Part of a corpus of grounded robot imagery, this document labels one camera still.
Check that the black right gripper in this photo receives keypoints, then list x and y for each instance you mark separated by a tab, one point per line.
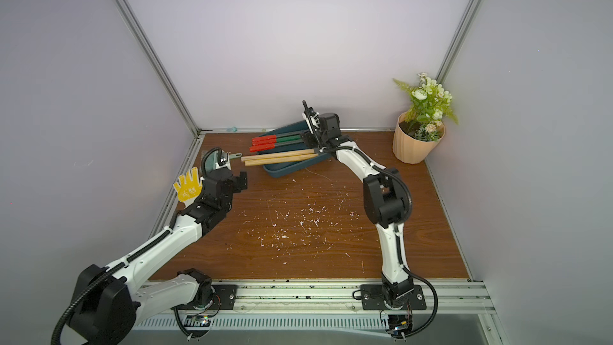
311	136

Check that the beige ribbed flower pot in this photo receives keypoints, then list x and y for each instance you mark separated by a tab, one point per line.
409	150

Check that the mint green hand brush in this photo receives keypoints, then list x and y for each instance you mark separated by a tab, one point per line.
206	161

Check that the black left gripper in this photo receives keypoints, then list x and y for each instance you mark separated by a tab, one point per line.
238	185

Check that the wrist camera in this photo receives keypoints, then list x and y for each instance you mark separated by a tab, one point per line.
221	160
312	120

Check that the aluminium front rail frame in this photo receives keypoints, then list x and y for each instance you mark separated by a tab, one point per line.
328	305

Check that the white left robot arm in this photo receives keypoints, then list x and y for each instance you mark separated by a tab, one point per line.
109	301

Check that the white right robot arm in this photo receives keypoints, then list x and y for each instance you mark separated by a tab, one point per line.
387	202

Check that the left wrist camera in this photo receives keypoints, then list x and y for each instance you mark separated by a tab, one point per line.
221	160

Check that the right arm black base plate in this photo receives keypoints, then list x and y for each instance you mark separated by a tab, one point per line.
377	297

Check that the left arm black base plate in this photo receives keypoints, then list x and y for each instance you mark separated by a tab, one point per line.
213	298

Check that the artificial green flowering plant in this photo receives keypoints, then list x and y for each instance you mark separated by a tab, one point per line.
430	103

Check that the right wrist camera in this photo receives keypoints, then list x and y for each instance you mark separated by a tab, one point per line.
312	120

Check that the yellow white work glove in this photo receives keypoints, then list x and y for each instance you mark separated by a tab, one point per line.
188	186

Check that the green metal hoe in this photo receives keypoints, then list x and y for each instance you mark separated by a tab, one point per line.
271	142

